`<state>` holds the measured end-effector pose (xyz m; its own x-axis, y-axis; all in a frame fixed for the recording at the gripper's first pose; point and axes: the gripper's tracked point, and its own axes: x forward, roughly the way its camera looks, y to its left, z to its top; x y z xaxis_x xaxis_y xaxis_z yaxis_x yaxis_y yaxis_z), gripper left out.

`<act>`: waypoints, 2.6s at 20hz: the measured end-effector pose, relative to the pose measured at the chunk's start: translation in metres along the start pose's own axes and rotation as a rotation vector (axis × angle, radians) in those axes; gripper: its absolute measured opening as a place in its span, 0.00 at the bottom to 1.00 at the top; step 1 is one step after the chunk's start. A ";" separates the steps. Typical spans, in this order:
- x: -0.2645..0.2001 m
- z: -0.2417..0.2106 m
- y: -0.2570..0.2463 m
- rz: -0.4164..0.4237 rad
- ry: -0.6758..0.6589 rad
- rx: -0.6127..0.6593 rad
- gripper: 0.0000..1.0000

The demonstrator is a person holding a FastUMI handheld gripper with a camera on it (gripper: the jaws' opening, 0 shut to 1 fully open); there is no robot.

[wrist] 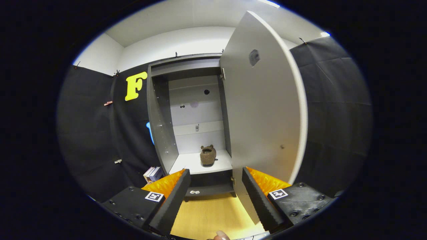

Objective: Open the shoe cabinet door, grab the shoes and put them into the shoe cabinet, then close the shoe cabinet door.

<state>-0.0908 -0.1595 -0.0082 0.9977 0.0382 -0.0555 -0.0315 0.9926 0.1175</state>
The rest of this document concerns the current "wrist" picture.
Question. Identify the black backdrop cloth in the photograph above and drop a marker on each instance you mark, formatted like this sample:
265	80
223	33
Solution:
90	133

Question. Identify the blue cover book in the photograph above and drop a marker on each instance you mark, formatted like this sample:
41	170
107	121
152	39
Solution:
157	174

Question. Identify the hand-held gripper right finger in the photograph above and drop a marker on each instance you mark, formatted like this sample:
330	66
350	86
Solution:
260	203

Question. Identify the grey shoe cabinet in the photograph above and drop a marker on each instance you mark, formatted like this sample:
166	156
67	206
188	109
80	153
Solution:
163	133

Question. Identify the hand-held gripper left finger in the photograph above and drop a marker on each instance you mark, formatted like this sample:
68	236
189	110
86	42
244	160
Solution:
173	203

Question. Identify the beige shoe cabinet door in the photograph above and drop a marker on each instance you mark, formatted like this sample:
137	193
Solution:
263	116

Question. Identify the brown fuzzy shoe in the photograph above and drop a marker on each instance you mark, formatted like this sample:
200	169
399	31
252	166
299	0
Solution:
208	156

